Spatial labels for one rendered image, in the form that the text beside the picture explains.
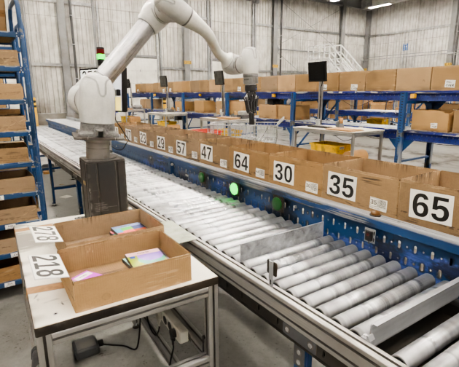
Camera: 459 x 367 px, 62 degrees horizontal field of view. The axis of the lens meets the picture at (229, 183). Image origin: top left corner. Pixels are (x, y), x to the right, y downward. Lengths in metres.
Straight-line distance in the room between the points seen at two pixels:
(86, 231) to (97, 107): 0.55
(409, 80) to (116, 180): 5.66
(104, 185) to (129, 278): 0.72
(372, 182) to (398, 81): 5.36
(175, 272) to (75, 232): 0.62
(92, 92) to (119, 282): 0.92
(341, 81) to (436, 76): 1.77
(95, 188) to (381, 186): 1.25
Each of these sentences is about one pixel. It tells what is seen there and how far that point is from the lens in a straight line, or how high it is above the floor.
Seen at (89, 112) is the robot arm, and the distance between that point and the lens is 1.85.
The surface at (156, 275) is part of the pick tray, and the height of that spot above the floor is 0.80.
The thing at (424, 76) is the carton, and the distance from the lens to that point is 6.77.
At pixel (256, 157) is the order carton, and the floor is 1.01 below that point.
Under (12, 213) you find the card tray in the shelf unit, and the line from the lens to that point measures 2.93.
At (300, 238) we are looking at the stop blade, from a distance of 1.71.
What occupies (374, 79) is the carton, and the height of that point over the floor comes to 1.57.
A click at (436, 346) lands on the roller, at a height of 0.74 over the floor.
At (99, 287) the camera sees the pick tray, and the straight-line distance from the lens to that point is 1.25.
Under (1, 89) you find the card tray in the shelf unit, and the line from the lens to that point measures 2.83.
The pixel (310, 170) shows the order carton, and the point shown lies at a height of 1.01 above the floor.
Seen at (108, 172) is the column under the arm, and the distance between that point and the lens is 1.87.
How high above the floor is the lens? 1.38
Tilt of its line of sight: 13 degrees down
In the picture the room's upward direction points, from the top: straight up
